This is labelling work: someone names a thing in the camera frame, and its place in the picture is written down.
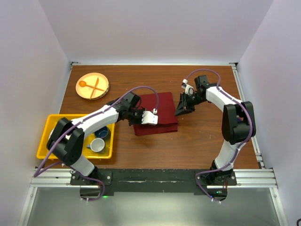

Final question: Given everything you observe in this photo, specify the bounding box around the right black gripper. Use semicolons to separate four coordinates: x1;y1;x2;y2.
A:
174;92;206;117

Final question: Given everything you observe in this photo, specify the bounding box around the dark red cloth napkin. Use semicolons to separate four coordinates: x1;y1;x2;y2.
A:
134;92;178;136

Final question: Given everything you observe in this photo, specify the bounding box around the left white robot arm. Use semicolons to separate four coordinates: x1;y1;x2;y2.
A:
47;92;145;185

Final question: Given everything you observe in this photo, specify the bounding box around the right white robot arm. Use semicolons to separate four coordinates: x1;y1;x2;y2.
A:
175;75;256;185

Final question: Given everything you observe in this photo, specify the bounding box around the dark blue mug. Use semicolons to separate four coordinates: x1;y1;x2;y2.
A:
94;126;111;141

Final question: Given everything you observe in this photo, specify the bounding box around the grey white mug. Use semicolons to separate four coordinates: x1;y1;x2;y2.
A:
86;138;106;153

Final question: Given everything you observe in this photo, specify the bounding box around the orange plastic fork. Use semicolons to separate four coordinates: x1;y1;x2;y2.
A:
90;78;99;99

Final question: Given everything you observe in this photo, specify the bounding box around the orange round plate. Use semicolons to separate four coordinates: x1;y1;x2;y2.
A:
75;73;110;100

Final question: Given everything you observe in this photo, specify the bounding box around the orange plastic spoon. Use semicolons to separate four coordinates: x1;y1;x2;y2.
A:
79;81;104;91

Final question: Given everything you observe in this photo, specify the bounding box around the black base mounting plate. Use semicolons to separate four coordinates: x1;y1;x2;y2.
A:
70;169;237;198

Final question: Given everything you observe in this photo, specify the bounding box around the yellow plastic bin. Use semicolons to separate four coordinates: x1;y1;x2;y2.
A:
36;114;115;160

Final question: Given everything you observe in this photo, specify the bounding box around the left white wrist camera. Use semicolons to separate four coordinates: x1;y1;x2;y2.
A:
141;108;158;125

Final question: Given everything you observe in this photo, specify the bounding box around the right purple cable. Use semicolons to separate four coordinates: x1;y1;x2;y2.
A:
182;68;256;202

